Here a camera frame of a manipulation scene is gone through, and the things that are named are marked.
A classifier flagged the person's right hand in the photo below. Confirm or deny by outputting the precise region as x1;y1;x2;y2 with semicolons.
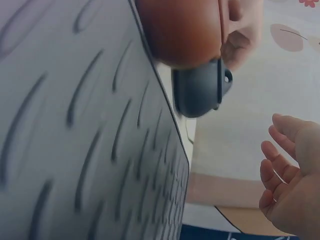
258;113;320;237

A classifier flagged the orange pan with grey handle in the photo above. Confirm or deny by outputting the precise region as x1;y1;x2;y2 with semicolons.
138;0;234;119

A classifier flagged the grey ridged mat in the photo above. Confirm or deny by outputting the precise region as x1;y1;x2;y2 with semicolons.
0;0;190;240

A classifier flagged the person's left hand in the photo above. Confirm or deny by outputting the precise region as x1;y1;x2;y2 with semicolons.
221;0;265;72

